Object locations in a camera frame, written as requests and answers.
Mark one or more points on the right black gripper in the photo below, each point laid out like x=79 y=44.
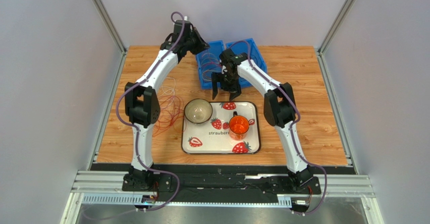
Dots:
x=227 y=78

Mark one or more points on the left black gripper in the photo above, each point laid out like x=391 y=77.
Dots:
x=202 y=45

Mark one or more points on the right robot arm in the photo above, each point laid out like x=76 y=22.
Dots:
x=279 y=108

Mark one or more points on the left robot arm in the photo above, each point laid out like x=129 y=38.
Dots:
x=142 y=106

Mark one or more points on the left blue plastic bin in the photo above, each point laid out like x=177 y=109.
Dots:
x=208 y=62

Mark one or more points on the blue plastic bin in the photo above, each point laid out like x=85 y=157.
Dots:
x=255 y=55
x=208 y=62

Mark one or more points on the beige ceramic bowl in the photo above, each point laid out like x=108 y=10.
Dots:
x=198 y=111

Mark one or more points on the orange transparent mug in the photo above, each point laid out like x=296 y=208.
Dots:
x=238 y=127

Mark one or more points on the right blue plastic bin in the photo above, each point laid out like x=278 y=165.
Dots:
x=255 y=55

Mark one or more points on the strawberry print tray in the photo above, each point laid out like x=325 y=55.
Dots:
x=212 y=136

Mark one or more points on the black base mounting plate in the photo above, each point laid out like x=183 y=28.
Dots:
x=225 y=183

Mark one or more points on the aluminium frame rail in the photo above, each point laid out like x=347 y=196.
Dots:
x=97 y=196

